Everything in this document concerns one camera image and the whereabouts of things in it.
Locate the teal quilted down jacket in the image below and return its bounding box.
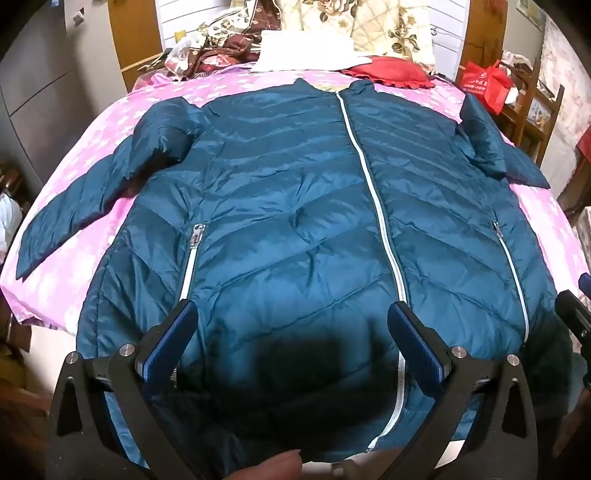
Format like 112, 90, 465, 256
16, 78, 573, 467

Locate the cream floral quilt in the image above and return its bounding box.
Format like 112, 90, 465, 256
277, 0, 437, 75

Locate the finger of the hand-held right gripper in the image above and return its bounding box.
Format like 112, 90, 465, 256
555, 272, 591, 335

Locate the pink floral bedsheet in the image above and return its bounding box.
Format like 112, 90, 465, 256
0, 58, 591, 333

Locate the person's left hand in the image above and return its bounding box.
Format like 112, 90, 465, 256
230, 450, 303, 480

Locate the white folded cloth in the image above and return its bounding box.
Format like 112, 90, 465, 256
252, 30, 372, 73

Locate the red ruffled pillow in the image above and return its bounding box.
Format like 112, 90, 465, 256
342, 55, 437, 90

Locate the wooden bed headboard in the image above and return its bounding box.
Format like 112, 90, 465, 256
108, 0, 506, 90

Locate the pile of patterned clothes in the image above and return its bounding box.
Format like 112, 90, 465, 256
139, 0, 287, 81

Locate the floral lace cloth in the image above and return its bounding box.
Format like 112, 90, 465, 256
538, 14, 591, 204

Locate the red shopping bag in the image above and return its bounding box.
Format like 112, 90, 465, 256
457, 59, 515, 116

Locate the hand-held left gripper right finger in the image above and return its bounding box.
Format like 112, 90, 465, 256
387, 301, 539, 480

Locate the grey wardrobe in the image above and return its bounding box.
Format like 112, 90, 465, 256
0, 0, 130, 176

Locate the wooden chair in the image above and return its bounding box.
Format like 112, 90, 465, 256
501, 58, 566, 162

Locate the white plastic bag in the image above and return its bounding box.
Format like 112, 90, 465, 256
0, 191, 24, 241

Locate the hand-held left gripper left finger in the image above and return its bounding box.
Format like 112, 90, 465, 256
48, 299, 200, 480

